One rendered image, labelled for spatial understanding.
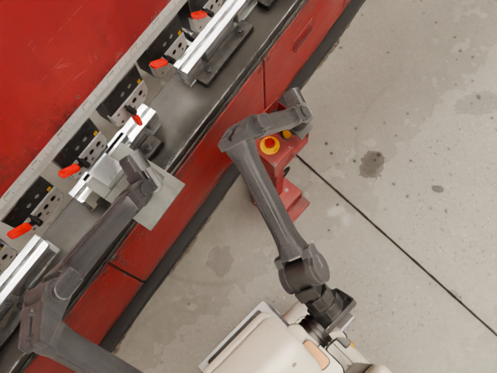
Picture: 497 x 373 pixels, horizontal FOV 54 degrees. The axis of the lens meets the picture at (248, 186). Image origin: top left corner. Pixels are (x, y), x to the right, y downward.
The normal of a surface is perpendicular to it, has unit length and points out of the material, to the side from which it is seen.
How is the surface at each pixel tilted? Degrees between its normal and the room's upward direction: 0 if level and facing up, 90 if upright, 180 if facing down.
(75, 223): 0
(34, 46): 90
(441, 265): 0
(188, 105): 0
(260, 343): 42
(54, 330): 56
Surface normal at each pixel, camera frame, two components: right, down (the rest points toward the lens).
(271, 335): -0.51, -0.69
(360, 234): -0.05, -0.33
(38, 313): -0.62, -0.31
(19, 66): 0.82, 0.52
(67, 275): 0.78, -0.38
